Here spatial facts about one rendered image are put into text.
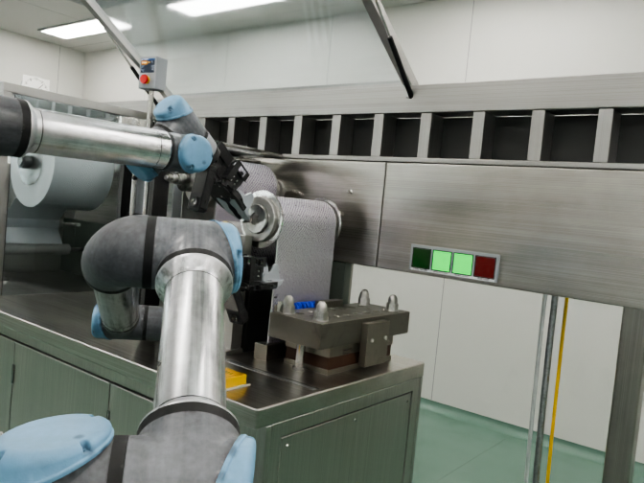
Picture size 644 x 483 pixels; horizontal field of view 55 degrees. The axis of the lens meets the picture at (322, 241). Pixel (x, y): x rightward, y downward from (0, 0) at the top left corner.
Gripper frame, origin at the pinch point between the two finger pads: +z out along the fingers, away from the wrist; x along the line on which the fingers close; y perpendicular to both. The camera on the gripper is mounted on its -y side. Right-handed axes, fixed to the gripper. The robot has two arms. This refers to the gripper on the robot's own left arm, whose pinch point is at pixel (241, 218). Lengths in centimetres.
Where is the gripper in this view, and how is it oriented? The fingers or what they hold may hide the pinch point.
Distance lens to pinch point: 156.5
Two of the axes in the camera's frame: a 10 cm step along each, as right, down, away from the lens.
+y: 4.7, -7.5, 4.6
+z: 4.1, 6.5, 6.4
